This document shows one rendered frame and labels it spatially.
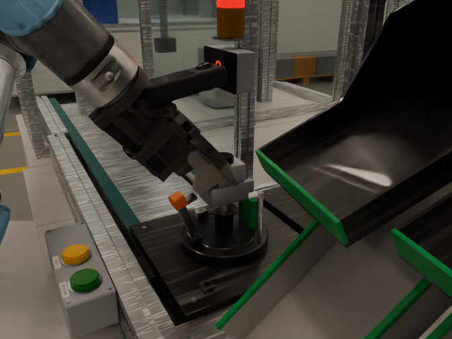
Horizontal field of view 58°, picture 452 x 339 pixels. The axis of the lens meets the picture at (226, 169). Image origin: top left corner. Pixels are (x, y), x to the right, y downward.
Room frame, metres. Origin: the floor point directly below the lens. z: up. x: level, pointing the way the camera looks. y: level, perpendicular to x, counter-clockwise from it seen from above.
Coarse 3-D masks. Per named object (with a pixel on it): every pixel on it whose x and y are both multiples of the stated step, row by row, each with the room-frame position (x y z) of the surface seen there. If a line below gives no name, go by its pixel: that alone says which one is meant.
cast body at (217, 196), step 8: (224, 152) 0.56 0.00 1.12; (232, 160) 0.54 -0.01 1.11; (240, 168) 0.54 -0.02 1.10; (240, 176) 0.54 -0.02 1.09; (224, 184) 0.53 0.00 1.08; (232, 184) 0.53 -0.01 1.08; (240, 184) 0.54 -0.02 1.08; (248, 184) 0.55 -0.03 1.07; (208, 192) 0.52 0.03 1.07; (216, 192) 0.52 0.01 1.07; (224, 192) 0.53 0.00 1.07; (232, 192) 0.53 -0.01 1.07; (240, 192) 0.54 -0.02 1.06; (248, 192) 0.57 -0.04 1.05; (208, 200) 0.52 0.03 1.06; (216, 200) 0.52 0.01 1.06; (224, 200) 0.53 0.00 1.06; (232, 200) 0.53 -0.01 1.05
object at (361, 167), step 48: (432, 0) 0.39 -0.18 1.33; (384, 48) 0.37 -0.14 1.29; (432, 48) 0.39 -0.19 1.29; (384, 96) 0.38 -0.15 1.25; (432, 96) 0.35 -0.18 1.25; (288, 144) 0.35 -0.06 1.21; (336, 144) 0.33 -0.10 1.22; (384, 144) 0.31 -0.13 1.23; (432, 144) 0.28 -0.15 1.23; (288, 192) 0.29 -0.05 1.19; (336, 192) 0.27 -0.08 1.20; (384, 192) 0.23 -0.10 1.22; (432, 192) 0.24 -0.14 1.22
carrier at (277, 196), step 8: (264, 192) 0.72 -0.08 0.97; (272, 192) 0.72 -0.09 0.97; (280, 192) 0.72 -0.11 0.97; (264, 200) 0.69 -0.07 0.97; (272, 200) 0.69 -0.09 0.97; (280, 200) 0.69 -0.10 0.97; (288, 200) 0.69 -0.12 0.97; (272, 208) 0.67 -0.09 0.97; (280, 208) 0.66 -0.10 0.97; (288, 208) 0.66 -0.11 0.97; (296, 208) 0.66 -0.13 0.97; (280, 216) 0.64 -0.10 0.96; (288, 216) 0.63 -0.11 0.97; (296, 216) 0.63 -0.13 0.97; (304, 216) 0.63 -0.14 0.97; (288, 224) 0.62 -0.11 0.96; (296, 224) 0.60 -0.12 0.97; (304, 224) 0.60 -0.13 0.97
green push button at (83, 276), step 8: (80, 272) 0.47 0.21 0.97; (88, 272) 0.47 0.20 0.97; (96, 272) 0.47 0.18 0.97; (72, 280) 0.45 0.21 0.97; (80, 280) 0.45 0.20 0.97; (88, 280) 0.45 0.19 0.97; (96, 280) 0.45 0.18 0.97; (72, 288) 0.44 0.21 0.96; (80, 288) 0.44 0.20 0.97; (88, 288) 0.44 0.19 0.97
